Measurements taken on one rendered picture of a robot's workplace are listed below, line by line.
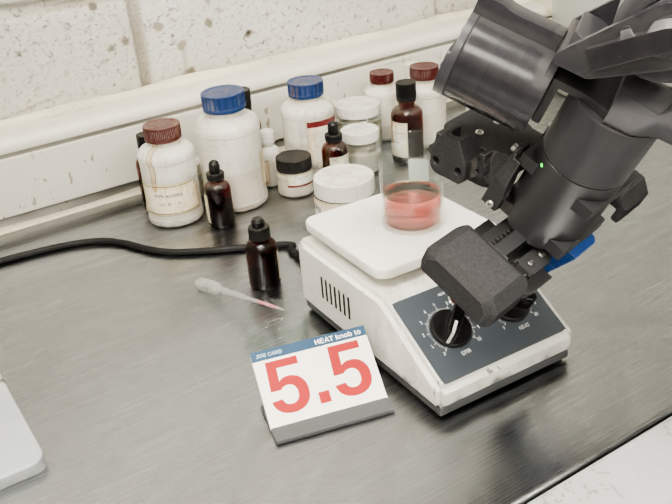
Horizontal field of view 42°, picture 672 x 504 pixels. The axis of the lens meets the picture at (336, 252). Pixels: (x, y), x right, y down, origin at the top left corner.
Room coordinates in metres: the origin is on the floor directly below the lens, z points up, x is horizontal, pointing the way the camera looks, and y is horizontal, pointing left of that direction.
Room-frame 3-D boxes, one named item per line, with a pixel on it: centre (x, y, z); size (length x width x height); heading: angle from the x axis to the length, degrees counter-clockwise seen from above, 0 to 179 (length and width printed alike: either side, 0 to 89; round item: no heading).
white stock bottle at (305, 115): (0.97, 0.02, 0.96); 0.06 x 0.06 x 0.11
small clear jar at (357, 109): (1.02, -0.04, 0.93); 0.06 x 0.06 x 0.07
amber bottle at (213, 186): (0.85, 0.12, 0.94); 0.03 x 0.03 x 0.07
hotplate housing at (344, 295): (0.61, -0.07, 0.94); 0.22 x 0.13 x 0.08; 29
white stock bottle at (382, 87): (1.08, -0.08, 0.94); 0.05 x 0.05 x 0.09
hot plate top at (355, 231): (0.64, -0.05, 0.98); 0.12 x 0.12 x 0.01; 29
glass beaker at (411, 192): (0.63, -0.06, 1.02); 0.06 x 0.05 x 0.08; 7
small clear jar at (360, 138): (0.97, -0.04, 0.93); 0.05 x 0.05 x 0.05
